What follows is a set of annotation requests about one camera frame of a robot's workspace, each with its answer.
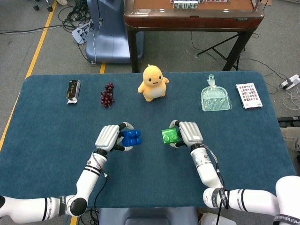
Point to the dark red grape bunch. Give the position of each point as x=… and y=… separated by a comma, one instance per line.
x=107, y=96

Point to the clear plastic dustpan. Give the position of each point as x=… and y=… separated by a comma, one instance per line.
x=215, y=99

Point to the black metal bar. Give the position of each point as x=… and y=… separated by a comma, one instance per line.
x=289, y=119

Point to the grey-blue robot chassis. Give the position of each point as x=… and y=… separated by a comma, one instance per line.
x=145, y=216

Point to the black carton box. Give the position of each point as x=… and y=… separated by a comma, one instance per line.
x=73, y=90

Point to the brown mahjong table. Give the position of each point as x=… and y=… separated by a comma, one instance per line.
x=194, y=18

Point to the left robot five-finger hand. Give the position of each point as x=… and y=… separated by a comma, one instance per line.
x=106, y=138

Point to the beige fabric bundle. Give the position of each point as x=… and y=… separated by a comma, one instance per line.
x=290, y=136

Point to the blue toy brick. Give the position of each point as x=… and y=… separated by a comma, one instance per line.
x=132, y=137

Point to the white power strip with plugs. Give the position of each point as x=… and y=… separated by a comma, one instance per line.
x=78, y=34

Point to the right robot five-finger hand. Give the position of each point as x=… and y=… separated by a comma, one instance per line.
x=191, y=134

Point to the white booklet with red prints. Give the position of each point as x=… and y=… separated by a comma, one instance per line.
x=249, y=95

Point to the chrome swivel stool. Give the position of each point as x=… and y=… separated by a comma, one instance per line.
x=49, y=7

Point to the yellow plush duck toy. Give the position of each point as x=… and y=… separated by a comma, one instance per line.
x=153, y=86

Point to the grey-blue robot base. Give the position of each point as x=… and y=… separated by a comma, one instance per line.
x=112, y=37

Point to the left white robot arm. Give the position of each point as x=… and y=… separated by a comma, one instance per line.
x=89, y=178

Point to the green toy brick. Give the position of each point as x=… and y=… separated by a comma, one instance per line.
x=170, y=136

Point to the white plastic jug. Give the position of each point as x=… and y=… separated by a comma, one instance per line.
x=206, y=220

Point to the blue felt table cloth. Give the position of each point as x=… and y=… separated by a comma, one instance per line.
x=150, y=168

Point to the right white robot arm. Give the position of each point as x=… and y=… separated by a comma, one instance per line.
x=206, y=171

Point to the mahjong tile row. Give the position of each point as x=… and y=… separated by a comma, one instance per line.
x=185, y=5
x=174, y=1

